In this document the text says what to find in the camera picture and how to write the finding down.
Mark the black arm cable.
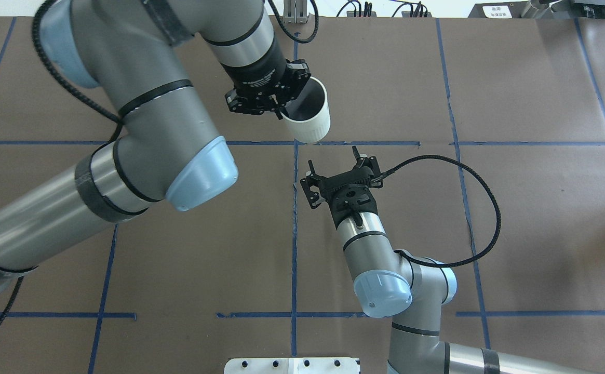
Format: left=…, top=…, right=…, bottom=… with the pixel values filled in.
left=372, top=154, right=502, bottom=268
left=0, top=0, right=319, bottom=354

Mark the white metal base plate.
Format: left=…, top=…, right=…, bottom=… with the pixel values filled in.
left=224, top=357, right=361, bottom=373

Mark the aluminium frame post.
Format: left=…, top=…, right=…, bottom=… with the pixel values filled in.
left=283, top=0, right=309, bottom=24

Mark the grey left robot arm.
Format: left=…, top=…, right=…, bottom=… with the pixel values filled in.
left=0, top=1, right=312, bottom=293

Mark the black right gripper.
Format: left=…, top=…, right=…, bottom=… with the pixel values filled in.
left=300, top=146, right=384, bottom=228

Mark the white ribbed plastic cup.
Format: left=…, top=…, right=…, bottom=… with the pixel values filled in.
left=281, top=76, right=331, bottom=143

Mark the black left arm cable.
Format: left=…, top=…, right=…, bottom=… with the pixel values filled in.
left=0, top=0, right=319, bottom=354

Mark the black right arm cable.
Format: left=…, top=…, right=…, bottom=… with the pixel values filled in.
left=372, top=154, right=502, bottom=268

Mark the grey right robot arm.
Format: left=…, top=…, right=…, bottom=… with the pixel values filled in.
left=300, top=147, right=582, bottom=373

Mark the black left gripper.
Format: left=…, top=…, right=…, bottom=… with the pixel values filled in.
left=221, top=44, right=311, bottom=120

